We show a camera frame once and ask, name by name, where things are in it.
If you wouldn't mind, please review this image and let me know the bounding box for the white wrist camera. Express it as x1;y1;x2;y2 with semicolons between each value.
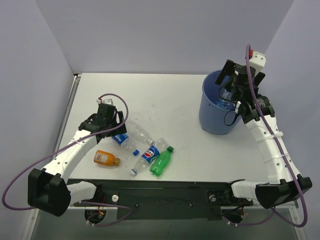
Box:
96;98;114;105
249;50;266;73

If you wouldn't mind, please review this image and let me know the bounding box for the small blue label water bottle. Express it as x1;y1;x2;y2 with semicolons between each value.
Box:
215;99;235;110

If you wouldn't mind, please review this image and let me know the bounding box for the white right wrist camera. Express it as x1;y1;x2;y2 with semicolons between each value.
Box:
249;50;266;73

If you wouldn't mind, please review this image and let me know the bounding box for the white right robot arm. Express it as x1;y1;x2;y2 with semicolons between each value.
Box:
215;60;313;209

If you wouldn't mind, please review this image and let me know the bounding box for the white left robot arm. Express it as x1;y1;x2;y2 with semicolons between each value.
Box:
27;99;126;217

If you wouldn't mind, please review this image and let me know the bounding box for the small Pepsi bottle blue cap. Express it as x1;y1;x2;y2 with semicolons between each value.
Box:
111;133;140;156

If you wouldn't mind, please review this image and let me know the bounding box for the clear bottle white neck ring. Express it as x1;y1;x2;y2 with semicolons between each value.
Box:
126;119;154;145

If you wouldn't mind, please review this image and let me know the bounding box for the clear bottle white cap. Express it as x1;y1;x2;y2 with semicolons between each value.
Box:
218;87;234;104

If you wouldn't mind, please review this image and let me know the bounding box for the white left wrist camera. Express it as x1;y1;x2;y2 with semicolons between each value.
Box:
96;98;114;105

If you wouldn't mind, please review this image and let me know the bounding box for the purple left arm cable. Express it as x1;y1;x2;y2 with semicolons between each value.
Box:
1;93;133;228

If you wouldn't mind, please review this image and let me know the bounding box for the black strap loop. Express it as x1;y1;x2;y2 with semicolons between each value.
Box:
223;109;238;127

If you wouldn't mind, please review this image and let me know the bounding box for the orange juice bottle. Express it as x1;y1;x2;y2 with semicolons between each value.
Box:
93;150;121;167

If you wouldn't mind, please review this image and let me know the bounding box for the large Pepsi bottle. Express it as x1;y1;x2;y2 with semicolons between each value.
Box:
130;138;168;177

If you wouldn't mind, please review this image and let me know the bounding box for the blue plastic bin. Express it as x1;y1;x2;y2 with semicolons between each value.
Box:
198;70;241;135

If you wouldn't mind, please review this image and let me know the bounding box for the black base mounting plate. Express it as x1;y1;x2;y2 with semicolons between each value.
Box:
65;178;254;221

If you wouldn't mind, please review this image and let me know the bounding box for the green plastic bottle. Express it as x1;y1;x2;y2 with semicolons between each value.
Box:
149;146;174;177

